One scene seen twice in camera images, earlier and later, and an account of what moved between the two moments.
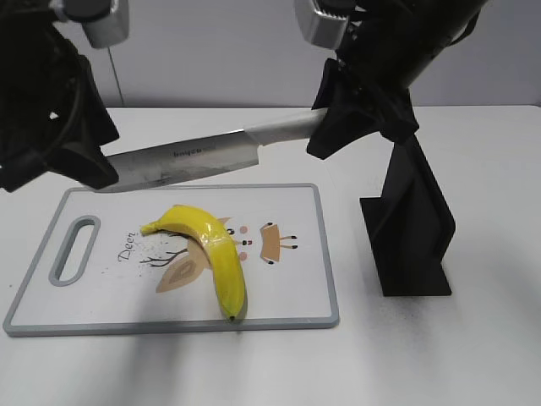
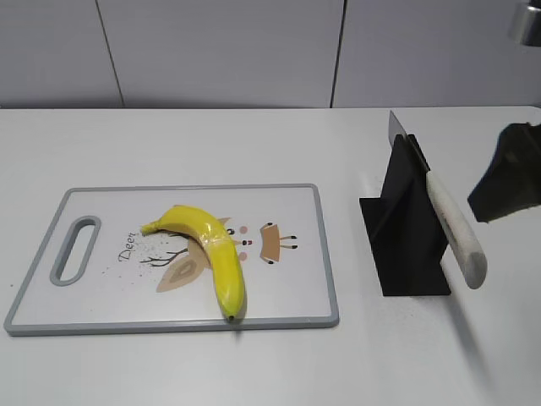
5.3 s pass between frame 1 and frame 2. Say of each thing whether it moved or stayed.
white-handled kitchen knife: moved
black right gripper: moved
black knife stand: stayed
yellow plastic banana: stayed
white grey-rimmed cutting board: stayed
